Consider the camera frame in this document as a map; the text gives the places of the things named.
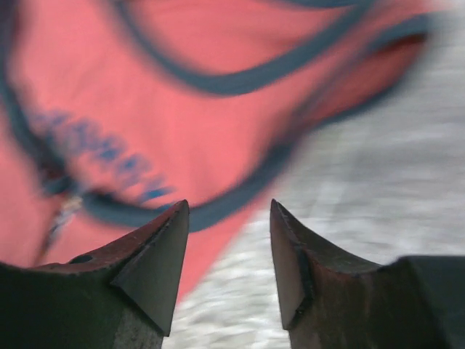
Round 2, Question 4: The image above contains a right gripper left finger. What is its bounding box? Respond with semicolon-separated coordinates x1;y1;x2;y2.
1;201;189;348

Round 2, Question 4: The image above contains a red tank top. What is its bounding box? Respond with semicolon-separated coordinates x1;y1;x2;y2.
1;1;438;294

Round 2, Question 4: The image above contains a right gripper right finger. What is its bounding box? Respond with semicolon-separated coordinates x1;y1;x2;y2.
270;201;464;348

